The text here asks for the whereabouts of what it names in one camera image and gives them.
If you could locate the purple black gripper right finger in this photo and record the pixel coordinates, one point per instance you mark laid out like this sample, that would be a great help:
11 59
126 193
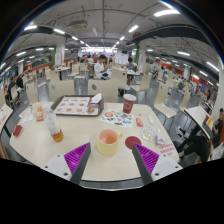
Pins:
152 166

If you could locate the yellow mug pink inside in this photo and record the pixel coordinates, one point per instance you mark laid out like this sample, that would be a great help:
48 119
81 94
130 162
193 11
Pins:
108 141

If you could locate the person in white shirt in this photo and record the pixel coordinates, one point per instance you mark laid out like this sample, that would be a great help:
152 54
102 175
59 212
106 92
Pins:
101 69

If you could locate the beige chair right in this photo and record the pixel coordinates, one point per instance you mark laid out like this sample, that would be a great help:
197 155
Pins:
160 103

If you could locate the colourful paper leaflet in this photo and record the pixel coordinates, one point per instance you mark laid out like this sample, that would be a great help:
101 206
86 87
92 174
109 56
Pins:
118 118

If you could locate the clear bottle amber liquid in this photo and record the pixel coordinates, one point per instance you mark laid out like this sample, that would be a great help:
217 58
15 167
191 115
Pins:
53 126

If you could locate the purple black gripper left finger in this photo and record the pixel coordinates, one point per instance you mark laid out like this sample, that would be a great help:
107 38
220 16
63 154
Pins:
70 166

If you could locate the beige chair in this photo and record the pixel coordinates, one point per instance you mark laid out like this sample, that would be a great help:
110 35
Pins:
60 88
160 103
108 89

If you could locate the person in dark shirt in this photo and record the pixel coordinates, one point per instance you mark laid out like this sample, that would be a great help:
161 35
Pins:
131 68

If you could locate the clear plastic packet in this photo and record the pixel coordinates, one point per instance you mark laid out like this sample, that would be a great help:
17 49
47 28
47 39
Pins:
152 135

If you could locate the seated person far right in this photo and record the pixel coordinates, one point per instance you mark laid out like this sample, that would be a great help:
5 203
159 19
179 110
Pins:
200 145

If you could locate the red round coaster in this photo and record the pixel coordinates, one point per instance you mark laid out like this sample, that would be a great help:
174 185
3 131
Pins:
131 140

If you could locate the red card left edge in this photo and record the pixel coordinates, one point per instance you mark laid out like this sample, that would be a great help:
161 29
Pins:
17 130

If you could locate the small red packet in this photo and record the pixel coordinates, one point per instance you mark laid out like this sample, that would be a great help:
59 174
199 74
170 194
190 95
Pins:
139 122

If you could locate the beige chair left back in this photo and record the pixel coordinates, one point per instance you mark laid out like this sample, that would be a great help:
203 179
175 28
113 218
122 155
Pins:
60 88

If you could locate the red paper cup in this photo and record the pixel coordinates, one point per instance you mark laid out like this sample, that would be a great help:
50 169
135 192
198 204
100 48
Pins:
128 103

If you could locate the neighbouring table right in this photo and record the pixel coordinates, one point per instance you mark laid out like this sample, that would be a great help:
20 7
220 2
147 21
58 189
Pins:
203 121

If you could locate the beige chair centre back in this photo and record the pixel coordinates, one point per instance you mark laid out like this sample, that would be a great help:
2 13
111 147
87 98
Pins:
108 89

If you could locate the dark food tray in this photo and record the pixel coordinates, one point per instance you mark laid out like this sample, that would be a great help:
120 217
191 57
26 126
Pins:
72 105

